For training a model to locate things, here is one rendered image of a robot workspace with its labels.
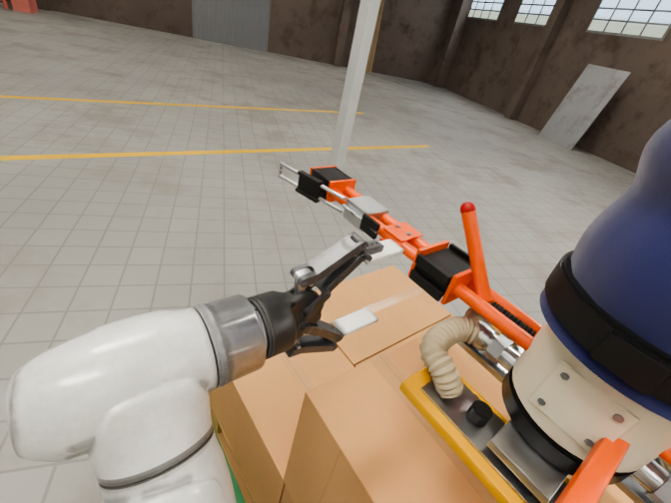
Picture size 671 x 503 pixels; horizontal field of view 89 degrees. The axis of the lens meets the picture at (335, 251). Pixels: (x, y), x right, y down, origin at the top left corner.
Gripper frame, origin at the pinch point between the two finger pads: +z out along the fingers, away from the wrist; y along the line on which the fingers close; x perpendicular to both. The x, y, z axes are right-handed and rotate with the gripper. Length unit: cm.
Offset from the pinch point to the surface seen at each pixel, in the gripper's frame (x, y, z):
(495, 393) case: 16.8, 29.4, 31.7
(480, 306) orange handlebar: 10.9, -0.3, 11.4
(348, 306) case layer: -48, 69, 52
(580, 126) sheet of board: -299, 66, 984
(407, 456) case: 15.4, 29.5, 4.0
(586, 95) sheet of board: -332, 2, 1012
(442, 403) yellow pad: 15.9, 10.8, 2.3
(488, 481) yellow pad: 25.7, 11.7, -0.2
